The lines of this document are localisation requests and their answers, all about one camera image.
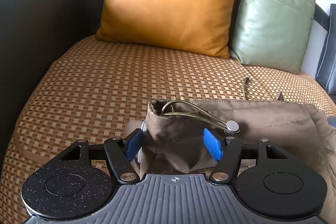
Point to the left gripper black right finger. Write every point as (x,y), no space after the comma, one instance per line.
(267,179)

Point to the blue grey cushion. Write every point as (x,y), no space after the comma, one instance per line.
(325,75)

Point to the olive elastic drawcord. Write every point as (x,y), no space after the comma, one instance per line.
(190,110)

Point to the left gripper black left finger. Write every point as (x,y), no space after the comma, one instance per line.
(81,179)

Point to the olive brown jacket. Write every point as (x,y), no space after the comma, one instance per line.
(174,144)

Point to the green leather cushion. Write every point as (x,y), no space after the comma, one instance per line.
(272,33)

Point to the silver cord stopper toggle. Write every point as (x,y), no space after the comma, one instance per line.
(232,127)

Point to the orange leather cushion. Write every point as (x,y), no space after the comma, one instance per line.
(198,26)

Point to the dark leather sofa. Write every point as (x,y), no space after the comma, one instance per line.
(34,34)

